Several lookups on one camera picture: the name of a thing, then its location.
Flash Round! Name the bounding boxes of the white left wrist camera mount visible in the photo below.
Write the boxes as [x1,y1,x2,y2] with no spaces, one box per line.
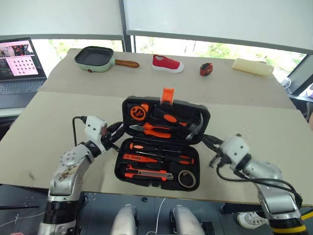
[84,115,109,154]

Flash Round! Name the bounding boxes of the wide white roller blind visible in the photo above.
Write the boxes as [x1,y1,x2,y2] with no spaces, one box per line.
[123,0,313,54]

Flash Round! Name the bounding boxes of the dark framed panel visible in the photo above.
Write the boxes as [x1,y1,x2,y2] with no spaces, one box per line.
[287,54,313,95]

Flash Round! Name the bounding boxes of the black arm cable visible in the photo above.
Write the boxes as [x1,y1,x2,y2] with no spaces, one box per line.
[216,159,304,207]
[72,115,88,147]

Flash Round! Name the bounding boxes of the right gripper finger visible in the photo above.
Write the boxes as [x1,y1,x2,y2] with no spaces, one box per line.
[203,134,224,147]
[201,139,220,154]

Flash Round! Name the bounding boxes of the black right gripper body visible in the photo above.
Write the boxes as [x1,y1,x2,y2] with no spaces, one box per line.
[208,146,232,169]

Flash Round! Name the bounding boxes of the orange black tape measure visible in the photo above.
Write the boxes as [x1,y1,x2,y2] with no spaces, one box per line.
[129,103,150,122]

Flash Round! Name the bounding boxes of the orange utility knife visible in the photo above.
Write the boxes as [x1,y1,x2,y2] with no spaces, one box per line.
[124,164,175,182]

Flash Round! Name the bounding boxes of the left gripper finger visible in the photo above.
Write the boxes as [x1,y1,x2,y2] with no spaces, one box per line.
[107,121,125,134]
[110,130,126,149]

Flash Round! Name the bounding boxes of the red canvas shoe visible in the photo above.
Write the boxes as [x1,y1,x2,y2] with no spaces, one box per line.
[151,54,184,73]

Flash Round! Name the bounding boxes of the orange black handled hammer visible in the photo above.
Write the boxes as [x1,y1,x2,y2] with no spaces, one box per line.
[152,105,205,141]

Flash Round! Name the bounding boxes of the grey tape roll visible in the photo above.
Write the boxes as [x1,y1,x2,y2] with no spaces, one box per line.
[177,169,197,188]

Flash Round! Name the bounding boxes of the white sneaker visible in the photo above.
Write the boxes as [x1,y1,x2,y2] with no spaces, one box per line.
[236,211,270,229]

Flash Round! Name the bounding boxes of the open laptop computer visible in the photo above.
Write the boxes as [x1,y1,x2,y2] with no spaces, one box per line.
[0,37,48,110]

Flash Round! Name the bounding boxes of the short orange black screwdriver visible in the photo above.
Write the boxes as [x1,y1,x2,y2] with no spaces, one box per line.
[129,142,182,154]

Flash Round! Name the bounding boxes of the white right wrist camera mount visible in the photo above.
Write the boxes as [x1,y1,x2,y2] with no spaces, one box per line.
[218,135,252,170]

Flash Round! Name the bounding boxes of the cream coloured foam block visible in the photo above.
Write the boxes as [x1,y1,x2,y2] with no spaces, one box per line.
[231,57,274,77]

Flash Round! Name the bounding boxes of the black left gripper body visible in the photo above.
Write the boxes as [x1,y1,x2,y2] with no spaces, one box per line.
[100,125,116,150]

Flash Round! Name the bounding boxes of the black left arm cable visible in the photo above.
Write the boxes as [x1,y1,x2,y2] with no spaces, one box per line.
[72,115,88,147]

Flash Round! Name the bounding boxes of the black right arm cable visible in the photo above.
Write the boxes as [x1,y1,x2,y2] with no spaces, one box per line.
[216,159,304,207]

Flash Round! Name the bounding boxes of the long orange black screwdriver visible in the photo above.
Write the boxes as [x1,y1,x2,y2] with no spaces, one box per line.
[135,151,196,165]

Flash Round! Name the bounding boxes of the red black tape measure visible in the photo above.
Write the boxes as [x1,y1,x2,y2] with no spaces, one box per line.
[199,62,214,77]

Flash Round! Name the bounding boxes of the silver rounded robot leg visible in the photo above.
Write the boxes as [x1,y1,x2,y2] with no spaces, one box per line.
[169,205,206,235]
[113,204,140,235]

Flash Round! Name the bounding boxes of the thin white cable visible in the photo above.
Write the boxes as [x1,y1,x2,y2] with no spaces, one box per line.
[148,197,168,235]

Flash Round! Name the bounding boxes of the green pan with wooden handle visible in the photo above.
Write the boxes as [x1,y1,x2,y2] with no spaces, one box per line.
[74,46,140,73]

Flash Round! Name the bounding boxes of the black plastic tool case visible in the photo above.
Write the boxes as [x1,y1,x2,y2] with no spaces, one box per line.
[113,87,211,192]

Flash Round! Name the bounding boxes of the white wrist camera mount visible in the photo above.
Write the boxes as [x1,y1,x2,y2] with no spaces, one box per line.
[84,115,109,154]
[218,135,252,170]

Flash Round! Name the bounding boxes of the orange handled pliers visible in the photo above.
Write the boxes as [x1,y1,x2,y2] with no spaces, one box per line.
[129,122,172,139]

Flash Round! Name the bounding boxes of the dark window frame post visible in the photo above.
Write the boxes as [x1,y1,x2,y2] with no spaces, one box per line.
[117,0,137,53]

